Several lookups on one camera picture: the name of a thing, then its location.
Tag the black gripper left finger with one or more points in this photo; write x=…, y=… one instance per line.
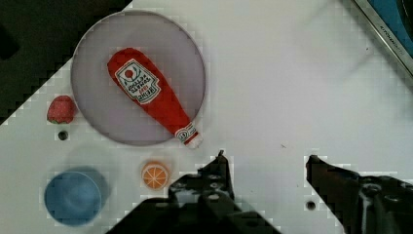
x=203, y=203

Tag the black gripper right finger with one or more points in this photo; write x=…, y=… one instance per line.
x=363, y=204

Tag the red plush ketchup bottle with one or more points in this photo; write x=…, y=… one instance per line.
x=141, y=80

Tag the translucent grey round plate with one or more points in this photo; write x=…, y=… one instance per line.
x=102, y=102

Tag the orange slice toy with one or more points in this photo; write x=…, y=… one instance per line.
x=155, y=175

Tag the blue bowl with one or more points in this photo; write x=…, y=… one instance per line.
x=77, y=196

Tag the red plush strawberry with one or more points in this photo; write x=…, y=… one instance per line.
x=62, y=110

